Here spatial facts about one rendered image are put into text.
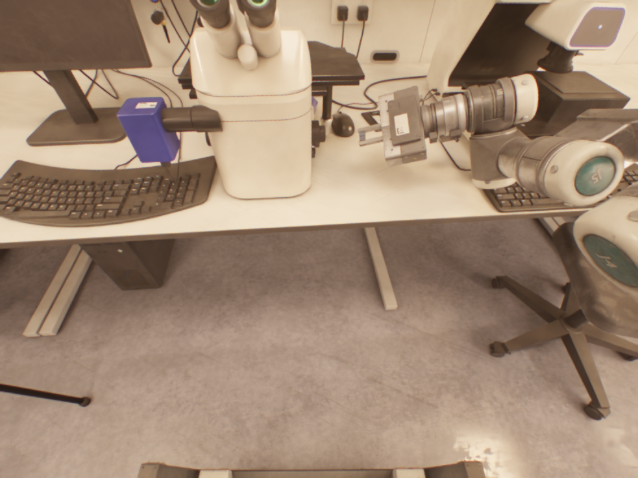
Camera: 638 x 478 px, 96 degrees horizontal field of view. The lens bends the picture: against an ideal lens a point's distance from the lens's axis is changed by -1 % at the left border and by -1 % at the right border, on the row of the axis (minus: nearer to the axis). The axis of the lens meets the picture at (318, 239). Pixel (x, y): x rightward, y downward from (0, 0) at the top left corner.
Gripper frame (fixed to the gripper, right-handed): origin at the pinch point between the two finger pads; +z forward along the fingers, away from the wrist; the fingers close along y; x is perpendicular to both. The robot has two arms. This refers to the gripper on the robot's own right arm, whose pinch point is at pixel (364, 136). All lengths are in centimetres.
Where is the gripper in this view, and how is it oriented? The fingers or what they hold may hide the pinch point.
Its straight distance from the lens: 66.2
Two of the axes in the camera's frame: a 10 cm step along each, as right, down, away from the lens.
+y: -0.7, -9.9, 1.5
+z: -9.3, 1.2, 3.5
